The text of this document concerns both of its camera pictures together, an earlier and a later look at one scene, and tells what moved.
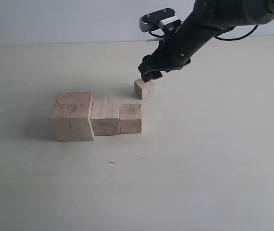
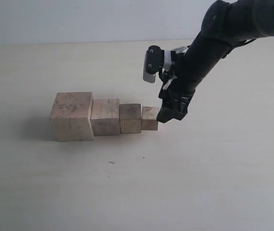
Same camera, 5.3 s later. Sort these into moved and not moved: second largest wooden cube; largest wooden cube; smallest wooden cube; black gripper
Moved: smallest wooden cube; black gripper
Not moved: largest wooden cube; second largest wooden cube
